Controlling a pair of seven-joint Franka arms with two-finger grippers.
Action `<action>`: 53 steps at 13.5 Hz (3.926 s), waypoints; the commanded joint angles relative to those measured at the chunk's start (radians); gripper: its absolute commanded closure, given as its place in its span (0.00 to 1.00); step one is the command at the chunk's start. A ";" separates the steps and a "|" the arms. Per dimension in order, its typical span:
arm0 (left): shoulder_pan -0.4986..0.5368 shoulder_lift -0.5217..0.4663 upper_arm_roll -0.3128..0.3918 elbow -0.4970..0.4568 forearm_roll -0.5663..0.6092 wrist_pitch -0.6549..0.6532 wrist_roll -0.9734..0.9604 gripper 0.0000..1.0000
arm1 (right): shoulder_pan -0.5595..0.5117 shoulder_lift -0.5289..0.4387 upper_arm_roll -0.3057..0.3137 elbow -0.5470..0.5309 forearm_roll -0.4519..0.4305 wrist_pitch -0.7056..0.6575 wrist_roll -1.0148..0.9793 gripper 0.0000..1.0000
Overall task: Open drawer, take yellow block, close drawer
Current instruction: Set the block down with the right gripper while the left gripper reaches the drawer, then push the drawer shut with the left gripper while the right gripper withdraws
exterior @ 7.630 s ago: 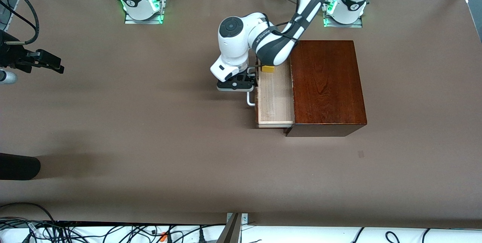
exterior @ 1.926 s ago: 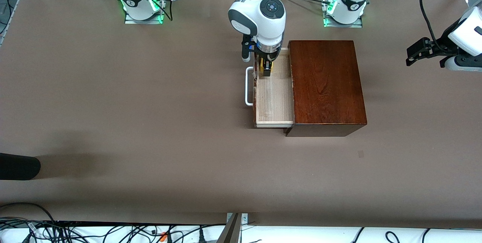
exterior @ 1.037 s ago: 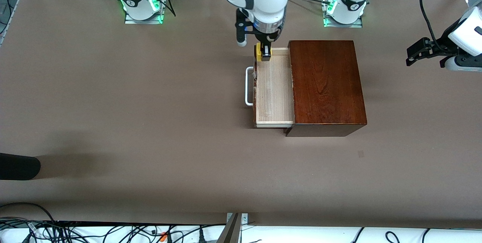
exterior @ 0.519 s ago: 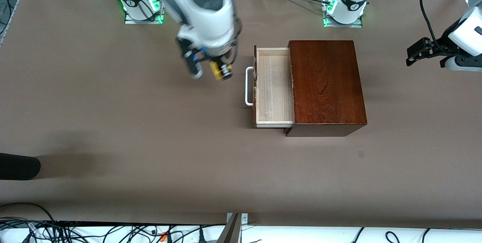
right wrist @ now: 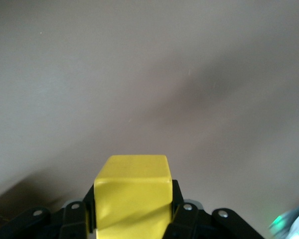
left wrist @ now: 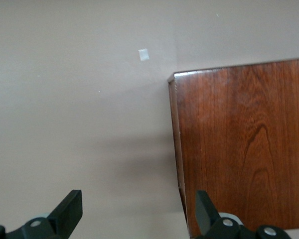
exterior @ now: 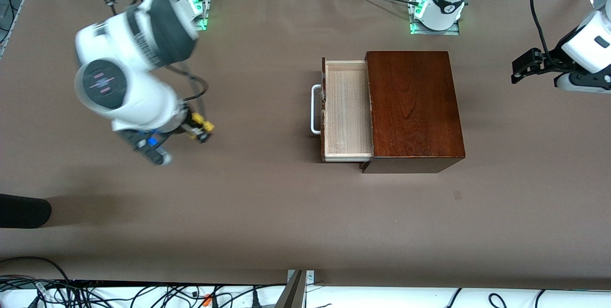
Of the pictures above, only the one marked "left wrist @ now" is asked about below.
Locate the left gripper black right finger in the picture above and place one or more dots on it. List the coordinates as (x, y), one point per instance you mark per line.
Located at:
(206, 221)

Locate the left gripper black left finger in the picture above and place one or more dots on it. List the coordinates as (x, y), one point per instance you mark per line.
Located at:
(64, 219)

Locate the dark brown wooden cabinet box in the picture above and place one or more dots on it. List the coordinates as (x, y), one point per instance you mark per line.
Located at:
(239, 149)

